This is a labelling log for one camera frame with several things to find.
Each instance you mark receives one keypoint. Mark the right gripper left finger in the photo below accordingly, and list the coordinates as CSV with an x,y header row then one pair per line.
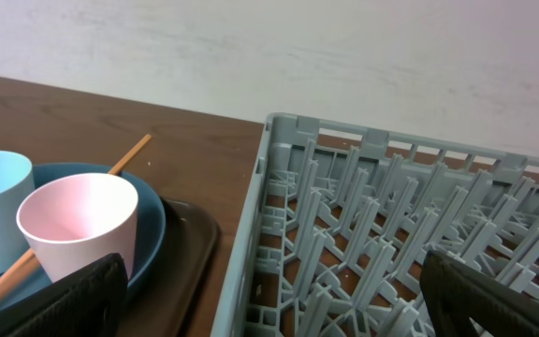
x,y
87,302

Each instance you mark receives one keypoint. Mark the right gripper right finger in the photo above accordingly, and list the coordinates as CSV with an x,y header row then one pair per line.
x,y
458,296

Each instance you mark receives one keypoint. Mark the grey dishwasher rack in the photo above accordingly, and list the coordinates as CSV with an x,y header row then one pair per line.
x,y
338,219

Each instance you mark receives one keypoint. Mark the upper wooden chopstick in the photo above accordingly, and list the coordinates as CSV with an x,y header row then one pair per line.
x,y
119,166

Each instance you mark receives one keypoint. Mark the wooden chopstick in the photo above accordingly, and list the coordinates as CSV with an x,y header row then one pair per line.
x,y
119,166
23,268

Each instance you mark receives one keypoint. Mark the brown serving tray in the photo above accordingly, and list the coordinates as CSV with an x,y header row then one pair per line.
x,y
163,303

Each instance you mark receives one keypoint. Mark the lower wooden chopstick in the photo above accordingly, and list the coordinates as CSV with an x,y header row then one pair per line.
x,y
23,268

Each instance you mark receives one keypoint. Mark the white pink cup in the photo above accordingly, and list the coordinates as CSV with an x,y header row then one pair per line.
x,y
75,220

